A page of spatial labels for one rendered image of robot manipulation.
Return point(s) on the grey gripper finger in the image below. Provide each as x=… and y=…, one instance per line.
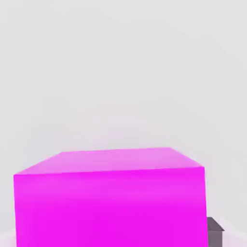
x=214, y=234

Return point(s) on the small magenta cube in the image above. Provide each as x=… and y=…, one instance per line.
x=110, y=208

